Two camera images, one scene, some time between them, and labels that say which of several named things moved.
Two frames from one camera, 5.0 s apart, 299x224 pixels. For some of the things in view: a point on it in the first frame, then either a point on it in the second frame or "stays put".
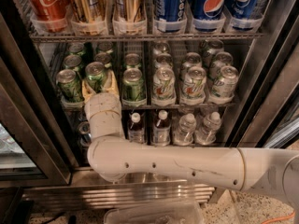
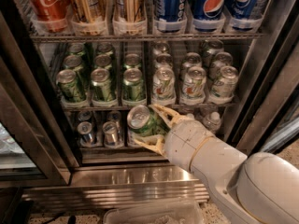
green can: (77, 48) stays put
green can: (94, 71) -> (143, 121)
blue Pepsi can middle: (208, 7) stays put
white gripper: (102, 103) -> (185, 141)
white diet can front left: (163, 88) stays put
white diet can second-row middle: (192, 60) stays put
